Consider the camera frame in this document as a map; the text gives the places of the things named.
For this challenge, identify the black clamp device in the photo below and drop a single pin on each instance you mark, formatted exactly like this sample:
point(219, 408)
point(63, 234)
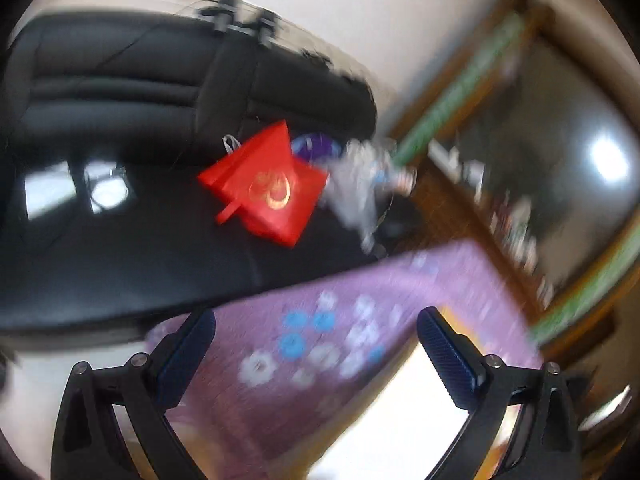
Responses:
point(222, 10)
point(265, 27)

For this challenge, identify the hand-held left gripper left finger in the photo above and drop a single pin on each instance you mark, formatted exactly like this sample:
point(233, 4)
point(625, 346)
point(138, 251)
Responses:
point(182, 360)

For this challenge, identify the red gift bag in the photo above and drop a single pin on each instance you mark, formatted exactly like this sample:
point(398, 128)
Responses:
point(265, 185)

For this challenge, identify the pile of small toiletries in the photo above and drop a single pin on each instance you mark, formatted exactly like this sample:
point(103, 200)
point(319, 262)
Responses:
point(515, 240)

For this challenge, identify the wooden dresser with mirror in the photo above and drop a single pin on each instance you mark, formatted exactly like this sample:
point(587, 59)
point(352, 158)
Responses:
point(550, 135)

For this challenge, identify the purple and blue bag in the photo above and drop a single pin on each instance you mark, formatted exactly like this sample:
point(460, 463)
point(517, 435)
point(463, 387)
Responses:
point(312, 145)

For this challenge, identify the clear plastic bag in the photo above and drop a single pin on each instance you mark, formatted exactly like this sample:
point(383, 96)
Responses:
point(350, 180)

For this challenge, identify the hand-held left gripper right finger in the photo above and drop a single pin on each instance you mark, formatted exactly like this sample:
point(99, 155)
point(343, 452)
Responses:
point(450, 365)

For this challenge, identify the black leather sofa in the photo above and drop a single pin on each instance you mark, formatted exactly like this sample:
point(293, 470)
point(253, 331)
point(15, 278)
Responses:
point(125, 100)

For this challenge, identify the purple floral blanket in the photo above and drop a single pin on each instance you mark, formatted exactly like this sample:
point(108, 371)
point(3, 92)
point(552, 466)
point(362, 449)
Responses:
point(400, 280)

